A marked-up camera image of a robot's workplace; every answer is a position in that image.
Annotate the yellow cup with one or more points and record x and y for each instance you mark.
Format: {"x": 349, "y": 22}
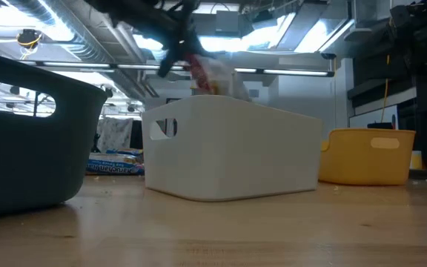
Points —
{"x": 416, "y": 161}

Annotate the grey ceiling unit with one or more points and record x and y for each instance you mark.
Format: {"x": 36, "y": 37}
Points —
{"x": 228, "y": 22}

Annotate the red Maruchan ramen packet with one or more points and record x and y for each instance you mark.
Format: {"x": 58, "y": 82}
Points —
{"x": 217, "y": 78}

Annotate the silver ceiling duct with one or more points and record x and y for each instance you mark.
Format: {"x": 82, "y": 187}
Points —
{"x": 87, "y": 41}

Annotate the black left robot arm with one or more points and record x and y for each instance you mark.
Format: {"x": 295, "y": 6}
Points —
{"x": 132, "y": 15}

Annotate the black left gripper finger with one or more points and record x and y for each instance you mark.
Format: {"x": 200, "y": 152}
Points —
{"x": 167, "y": 66}

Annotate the long ceiling strip light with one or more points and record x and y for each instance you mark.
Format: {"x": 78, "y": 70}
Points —
{"x": 284, "y": 71}
{"x": 76, "y": 65}

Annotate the white board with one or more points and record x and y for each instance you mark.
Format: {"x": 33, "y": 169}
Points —
{"x": 373, "y": 116}

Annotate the white plastic bin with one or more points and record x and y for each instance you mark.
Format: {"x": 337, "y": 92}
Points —
{"x": 232, "y": 148}

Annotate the yellow plastic bin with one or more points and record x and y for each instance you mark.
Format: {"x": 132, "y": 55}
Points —
{"x": 365, "y": 159}

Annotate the blue Maruchan ramen packet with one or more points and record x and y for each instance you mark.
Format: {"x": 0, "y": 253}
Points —
{"x": 113, "y": 167}
{"x": 124, "y": 151}

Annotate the dark blue plastic bin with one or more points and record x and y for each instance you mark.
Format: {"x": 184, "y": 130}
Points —
{"x": 24, "y": 159}

